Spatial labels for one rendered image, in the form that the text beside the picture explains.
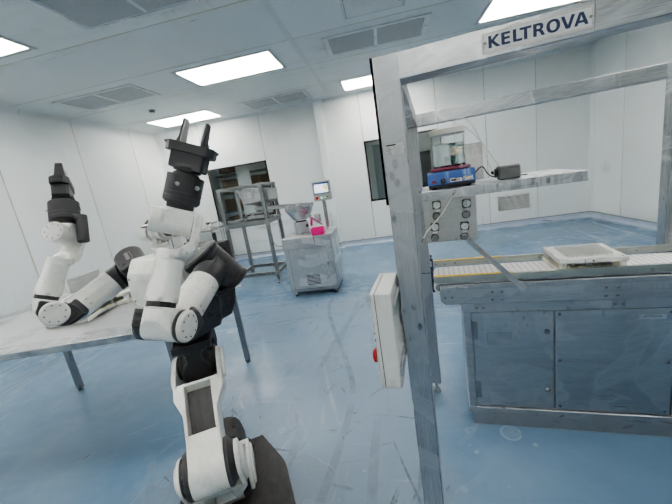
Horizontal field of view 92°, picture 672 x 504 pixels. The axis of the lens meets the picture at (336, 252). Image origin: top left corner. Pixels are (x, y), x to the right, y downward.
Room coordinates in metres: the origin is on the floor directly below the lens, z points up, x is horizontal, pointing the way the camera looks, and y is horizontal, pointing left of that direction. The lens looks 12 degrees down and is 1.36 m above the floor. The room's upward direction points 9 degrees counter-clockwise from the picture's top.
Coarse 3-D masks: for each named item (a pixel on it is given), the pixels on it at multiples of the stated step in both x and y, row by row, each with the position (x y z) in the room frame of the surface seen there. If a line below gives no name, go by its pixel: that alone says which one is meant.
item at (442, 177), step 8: (440, 168) 1.46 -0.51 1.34; (448, 168) 1.44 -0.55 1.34; (456, 168) 1.43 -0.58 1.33; (464, 168) 1.42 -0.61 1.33; (472, 168) 1.41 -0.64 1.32; (432, 176) 1.46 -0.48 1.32; (440, 176) 1.45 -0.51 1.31; (448, 176) 1.44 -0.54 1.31; (456, 176) 1.42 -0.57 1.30; (464, 176) 1.41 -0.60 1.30; (472, 176) 1.40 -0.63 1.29; (432, 184) 1.45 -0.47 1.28; (440, 184) 1.44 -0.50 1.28; (448, 184) 1.43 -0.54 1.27; (456, 184) 1.42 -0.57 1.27
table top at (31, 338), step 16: (128, 304) 1.93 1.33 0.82; (0, 320) 2.03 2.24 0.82; (16, 320) 1.97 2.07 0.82; (32, 320) 1.92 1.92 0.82; (96, 320) 1.71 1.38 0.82; (112, 320) 1.67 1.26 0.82; (128, 320) 1.63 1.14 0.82; (0, 336) 1.70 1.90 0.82; (16, 336) 1.66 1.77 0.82; (32, 336) 1.61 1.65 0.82; (48, 336) 1.57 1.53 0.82; (64, 336) 1.54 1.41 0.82; (80, 336) 1.50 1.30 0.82; (96, 336) 1.47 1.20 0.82; (112, 336) 1.43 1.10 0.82; (128, 336) 1.43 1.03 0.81; (0, 352) 1.45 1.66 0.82; (16, 352) 1.42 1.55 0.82; (32, 352) 1.42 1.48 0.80; (48, 352) 1.42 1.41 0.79
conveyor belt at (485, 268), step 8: (632, 256) 1.40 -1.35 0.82; (640, 256) 1.39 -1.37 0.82; (648, 256) 1.37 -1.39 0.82; (656, 256) 1.36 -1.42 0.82; (664, 256) 1.34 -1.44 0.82; (488, 264) 1.61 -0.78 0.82; (504, 264) 1.57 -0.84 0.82; (512, 264) 1.55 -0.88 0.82; (520, 264) 1.54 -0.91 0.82; (528, 264) 1.52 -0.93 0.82; (536, 264) 1.50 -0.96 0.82; (544, 264) 1.48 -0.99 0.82; (632, 264) 1.31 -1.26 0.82; (440, 272) 1.61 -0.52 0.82; (448, 272) 1.59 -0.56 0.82; (456, 272) 1.57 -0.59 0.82; (464, 272) 1.55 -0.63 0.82; (472, 272) 1.53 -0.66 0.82; (480, 272) 1.51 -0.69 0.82; (488, 272) 1.49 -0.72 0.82; (656, 272) 1.20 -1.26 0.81; (664, 272) 1.19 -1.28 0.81; (496, 280) 1.38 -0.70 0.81; (504, 280) 1.37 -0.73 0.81
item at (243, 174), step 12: (228, 168) 7.03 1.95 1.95; (240, 168) 6.98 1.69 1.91; (252, 168) 6.94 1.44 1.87; (264, 168) 6.89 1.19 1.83; (216, 180) 7.09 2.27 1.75; (228, 180) 7.04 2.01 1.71; (240, 180) 6.99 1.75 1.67; (252, 180) 6.95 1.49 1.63; (264, 180) 6.90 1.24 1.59; (228, 192) 7.05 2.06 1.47; (216, 204) 7.11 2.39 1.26; (228, 204) 7.06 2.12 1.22; (228, 216) 7.07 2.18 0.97
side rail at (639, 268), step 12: (648, 264) 1.20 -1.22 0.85; (660, 264) 1.18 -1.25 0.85; (456, 276) 1.42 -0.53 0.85; (468, 276) 1.40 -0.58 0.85; (480, 276) 1.38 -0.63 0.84; (492, 276) 1.37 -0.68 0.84; (504, 276) 1.35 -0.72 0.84; (516, 276) 1.34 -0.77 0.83; (528, 276) 1.33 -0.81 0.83; (540, 276) 1.31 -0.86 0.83; (552, 276) 1.30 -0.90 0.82; (564, 276) 1.28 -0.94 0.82
